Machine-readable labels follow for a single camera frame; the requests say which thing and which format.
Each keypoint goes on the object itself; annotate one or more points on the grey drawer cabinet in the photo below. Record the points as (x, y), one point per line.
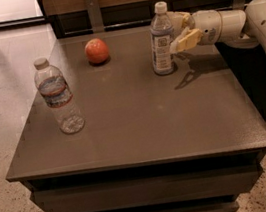
(191, 141)

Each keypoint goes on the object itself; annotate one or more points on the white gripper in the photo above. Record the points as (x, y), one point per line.
(208, 25)

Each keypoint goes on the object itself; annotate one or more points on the left metal wall bracket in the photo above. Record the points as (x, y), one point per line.
(95, 17)

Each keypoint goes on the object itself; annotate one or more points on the clear plastic water bottle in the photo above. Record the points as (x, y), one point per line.
(52, 86)

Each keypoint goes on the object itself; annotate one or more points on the blue label plastic bottle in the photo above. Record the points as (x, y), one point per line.
(161, 31)

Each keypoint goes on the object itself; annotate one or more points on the red apple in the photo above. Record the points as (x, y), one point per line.
(96, 51)

